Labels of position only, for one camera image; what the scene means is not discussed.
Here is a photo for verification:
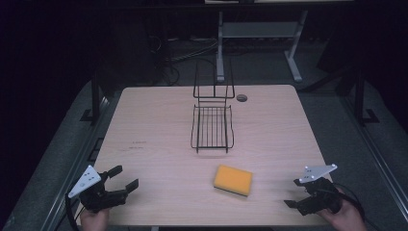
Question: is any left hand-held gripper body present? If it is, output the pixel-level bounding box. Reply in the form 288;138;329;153
67;165;129;214

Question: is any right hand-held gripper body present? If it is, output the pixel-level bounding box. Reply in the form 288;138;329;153
296;163;343;217

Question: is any yellow sponge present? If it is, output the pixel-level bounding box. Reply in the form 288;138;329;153
213;164;254;197

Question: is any black wire rack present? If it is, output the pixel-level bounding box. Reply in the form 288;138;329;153
190;59;237;155

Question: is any person's left hand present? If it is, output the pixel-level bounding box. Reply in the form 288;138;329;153
79;207;111;231

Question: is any person's right hand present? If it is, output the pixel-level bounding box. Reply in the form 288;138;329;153
316;188;368;231

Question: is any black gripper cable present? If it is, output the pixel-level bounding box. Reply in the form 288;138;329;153
332;182;367;223
64;192;85;231

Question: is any aluminium frame rail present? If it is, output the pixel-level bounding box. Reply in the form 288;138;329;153
39;95;112;231
339;94;408;223

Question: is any black metal post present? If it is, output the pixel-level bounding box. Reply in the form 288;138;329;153
80;72;104;123
352;68;381;127

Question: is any bundle of floor cables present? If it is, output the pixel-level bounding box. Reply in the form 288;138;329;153
147;34;219;88

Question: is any grey metal desk frame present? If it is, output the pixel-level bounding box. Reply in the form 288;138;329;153
216;9;310;84

